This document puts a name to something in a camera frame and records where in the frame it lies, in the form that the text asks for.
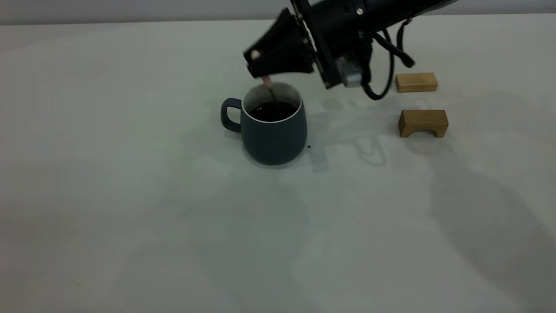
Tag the arched wooden block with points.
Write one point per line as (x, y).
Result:
(421, 118)

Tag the flat wooden block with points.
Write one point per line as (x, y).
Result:
(416, 82)

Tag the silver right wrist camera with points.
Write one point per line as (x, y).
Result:
(351, 71)

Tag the dark grey ceramic mug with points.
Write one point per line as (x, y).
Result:
(273, 141)

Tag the dark coffee liquid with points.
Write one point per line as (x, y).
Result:
(278, 113)

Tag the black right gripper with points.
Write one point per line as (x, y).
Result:
(339, 30)

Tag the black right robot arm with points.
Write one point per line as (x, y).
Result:
(404, 11)

